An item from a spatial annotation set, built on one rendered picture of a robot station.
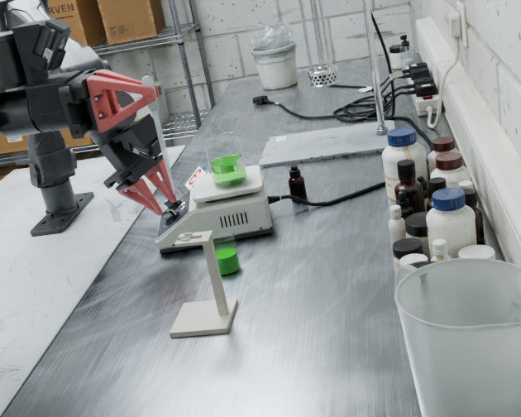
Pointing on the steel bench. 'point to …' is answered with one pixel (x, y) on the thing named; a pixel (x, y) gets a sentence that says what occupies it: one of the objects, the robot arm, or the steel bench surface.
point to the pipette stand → (215, 310)
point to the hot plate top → (206, 191)
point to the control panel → (175, 211)
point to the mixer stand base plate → (324, 145)
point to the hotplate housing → (222, 218)
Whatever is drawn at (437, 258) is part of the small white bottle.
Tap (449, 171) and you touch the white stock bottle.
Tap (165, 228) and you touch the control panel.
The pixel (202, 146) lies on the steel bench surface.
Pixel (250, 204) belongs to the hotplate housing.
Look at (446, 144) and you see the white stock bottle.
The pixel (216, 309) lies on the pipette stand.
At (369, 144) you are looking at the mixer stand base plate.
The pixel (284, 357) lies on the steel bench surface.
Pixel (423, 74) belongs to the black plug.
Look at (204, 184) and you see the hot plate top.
